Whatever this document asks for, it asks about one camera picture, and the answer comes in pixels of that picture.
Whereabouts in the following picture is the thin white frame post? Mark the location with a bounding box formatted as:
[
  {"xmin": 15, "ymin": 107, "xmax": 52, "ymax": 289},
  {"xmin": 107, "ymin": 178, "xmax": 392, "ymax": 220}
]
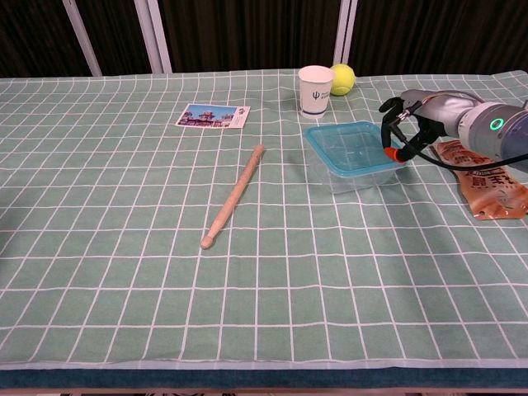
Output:
[{"xmin": 61, "ymin": 0, "xmax": 103, "ymax": 78}]

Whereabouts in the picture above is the yellow tennis ball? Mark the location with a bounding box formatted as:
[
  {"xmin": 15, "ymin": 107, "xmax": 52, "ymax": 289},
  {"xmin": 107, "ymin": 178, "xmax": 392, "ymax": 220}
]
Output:
[{"xmin": 330, "ymin": 63, "xmax": 357, "ymax": 97}]

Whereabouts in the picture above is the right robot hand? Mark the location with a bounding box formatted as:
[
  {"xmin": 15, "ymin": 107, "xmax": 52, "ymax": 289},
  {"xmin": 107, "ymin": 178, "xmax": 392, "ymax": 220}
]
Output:
[{"xmin": 379, "ymin": 89, "xmax": 483, "ymax": 165}]

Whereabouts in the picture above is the blue plastic container lid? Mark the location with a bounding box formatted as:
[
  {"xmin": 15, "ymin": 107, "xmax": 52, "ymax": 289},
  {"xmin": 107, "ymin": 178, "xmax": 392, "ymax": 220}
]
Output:
[{"xmin": 304, "ymin": 120, "xmax": 409, "ymax": 179}]

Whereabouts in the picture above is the building photo postcard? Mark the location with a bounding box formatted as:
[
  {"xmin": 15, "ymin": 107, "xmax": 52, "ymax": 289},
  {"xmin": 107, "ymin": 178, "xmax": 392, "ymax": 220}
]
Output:
[{"xmin": 176, "ymin": 102, "xmax": 252, "ymax": 130}]

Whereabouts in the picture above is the double white frame post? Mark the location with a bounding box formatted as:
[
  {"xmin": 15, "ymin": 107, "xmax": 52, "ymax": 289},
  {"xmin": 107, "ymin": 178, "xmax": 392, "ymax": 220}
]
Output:
[{"xmin": 134, "ymin": 0, "xmax": 173, "ymax": 75}]

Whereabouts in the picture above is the white paper cup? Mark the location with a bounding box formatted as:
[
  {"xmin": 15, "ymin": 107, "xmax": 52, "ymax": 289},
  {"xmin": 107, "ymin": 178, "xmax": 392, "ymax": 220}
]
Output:
[{"xmin": 298, "ymin": 64, "xmax": 335, "ymax": 120}]

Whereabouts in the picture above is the brown snack packet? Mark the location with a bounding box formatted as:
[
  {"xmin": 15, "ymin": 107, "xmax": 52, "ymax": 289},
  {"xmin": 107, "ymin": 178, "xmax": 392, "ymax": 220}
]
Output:
[{"xmin": 428, "ymin": 139, "xmax": 528, "ymax": 222}]

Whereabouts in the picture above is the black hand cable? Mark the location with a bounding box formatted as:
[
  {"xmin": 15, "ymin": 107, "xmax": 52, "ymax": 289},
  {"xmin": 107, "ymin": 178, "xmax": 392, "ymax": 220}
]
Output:
[{"xmin": 387, "ymin": 106, "xmax": 528, "ymax": 168}]

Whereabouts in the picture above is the clear plastic food container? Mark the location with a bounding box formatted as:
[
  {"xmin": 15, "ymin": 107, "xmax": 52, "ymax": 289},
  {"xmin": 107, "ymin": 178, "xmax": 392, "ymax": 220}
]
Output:
[{"xmin": 307, "ymin": 139, "xmax": 403, "ymax": 195}]

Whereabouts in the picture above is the black pleated curtain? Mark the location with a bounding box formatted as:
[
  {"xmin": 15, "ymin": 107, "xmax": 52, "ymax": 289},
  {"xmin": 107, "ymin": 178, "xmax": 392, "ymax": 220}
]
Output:
[{"xmin": 0, "ymin": 0, "xmax": 528, "ymax": 78}]

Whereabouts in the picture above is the green checked tablecloth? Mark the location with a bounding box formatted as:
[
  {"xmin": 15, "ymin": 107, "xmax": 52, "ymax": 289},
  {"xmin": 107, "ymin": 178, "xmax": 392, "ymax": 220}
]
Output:
[{"xmin": 0, "ymin": 68, "xmax": 528, "ymax": 370}]

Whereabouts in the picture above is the wooden drumstick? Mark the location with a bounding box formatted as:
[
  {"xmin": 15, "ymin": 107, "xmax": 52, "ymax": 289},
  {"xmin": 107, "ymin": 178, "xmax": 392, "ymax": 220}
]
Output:
[{"xmin": 200, "ymin": 144, "xmax": 266, "ymax": 250}]

